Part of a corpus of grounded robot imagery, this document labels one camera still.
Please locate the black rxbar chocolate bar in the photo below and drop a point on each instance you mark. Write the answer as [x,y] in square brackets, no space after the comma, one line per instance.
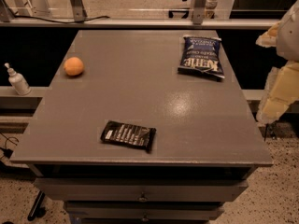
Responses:
[128,135]

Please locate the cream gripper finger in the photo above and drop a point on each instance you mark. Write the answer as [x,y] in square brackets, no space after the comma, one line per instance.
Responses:
[269,38]
[280,91]

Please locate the grey drawer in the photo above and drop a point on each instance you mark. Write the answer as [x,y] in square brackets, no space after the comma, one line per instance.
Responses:
[144,211]
[141,190]

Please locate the blue Kettle chip bag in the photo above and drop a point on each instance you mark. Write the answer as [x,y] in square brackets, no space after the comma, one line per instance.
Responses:
[201,56]

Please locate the metal bracket leg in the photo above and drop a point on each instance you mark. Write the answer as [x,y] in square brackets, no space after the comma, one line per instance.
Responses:
[79,12]
[198,11]

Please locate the orange fruit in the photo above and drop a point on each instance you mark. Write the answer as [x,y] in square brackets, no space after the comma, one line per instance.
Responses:
[73,66]

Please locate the black floor cable plug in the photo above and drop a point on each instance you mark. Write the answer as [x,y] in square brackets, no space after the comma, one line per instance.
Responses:
[7,148]

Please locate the grey lower drawer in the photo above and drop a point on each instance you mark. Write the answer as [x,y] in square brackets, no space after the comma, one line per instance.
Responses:
[144,211]

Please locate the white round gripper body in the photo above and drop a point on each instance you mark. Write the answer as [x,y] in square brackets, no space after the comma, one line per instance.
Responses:
[290,36]

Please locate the metal bracket leg left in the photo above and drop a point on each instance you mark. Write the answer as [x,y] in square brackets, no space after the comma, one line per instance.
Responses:
[79,12]

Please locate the metal bracket leg right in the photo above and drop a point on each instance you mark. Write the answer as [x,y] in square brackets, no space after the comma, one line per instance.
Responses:
[198,11]

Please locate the grey upper drawer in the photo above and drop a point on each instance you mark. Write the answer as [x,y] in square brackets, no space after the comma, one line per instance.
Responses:
[141,190]

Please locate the white pump bottle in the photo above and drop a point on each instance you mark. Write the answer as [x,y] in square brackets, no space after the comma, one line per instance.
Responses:
[17,81]

